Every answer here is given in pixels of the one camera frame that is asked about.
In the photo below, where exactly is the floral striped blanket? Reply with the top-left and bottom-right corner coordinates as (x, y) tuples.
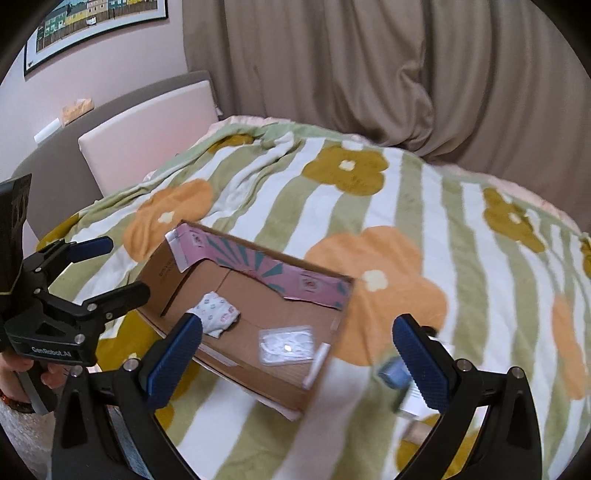
(34, 121), (591, 480)

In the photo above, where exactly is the clear plastic package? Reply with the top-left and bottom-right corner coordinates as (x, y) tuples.
(257, 325), (317, 368)

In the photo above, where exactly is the orange packet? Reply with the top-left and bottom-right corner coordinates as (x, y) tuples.
(61, 98), (96, 126)

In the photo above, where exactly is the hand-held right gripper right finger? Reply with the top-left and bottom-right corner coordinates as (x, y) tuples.
(390, 314), (543, 480)

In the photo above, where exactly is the white roll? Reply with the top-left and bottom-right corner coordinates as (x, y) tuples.
(34, 117), (62, 143)

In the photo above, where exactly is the wall poster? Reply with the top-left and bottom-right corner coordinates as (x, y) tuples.
(23, 0), (169, 77)

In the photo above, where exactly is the white headboard cushion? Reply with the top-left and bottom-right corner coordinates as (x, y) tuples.
(78, 78), (221, 202)

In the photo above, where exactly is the person's left forearm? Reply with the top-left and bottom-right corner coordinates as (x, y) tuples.
(0, 401), (56, 467)

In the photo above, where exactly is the beaded bracelet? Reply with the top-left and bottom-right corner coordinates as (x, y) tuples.
(0, 392), (36, 414)

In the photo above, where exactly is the white and blue carton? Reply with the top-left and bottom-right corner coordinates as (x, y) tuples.
(376, 325), (446, 418)

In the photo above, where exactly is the cardboard box with pink flaps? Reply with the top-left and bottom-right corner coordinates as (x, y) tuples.
(139, 220), (356, 422)

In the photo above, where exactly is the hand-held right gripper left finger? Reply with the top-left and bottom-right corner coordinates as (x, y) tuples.
(51, 311), (204, 480)

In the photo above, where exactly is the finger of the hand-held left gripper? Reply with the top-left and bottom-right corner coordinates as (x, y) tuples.
(41, 282), (151, 325)
(23, 237), (114, 288)

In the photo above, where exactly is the grey bed headboard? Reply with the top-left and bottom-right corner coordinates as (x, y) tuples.
(9, 69), (221, 241)

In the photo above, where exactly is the beige curtain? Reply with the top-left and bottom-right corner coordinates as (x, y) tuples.
(182, 0), (591, 197)

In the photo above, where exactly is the white stick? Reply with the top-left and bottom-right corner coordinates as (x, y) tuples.
(300, 342), (332, 391)

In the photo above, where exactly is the person's left hand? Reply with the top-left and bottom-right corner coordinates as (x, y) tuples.
(0, 355), (69, 397)

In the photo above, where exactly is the white patterned tissue packet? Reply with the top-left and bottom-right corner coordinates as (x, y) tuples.
(188, 292), (242, 339)

